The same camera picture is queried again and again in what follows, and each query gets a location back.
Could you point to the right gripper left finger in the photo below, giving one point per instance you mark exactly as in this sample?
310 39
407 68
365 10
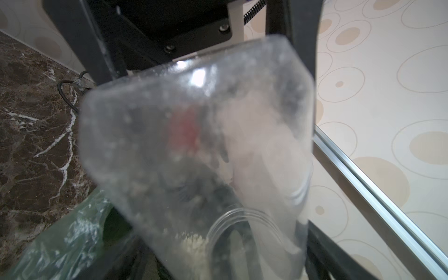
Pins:
126 260

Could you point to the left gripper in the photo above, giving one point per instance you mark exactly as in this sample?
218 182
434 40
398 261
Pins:
111 38

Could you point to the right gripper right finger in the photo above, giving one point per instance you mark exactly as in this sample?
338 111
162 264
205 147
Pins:
327 261

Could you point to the red-lid oatmeal jar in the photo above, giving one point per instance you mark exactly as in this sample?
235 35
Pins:
209 159

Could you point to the horizontal aluminium rail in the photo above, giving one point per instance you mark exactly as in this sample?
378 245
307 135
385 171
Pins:
424 249

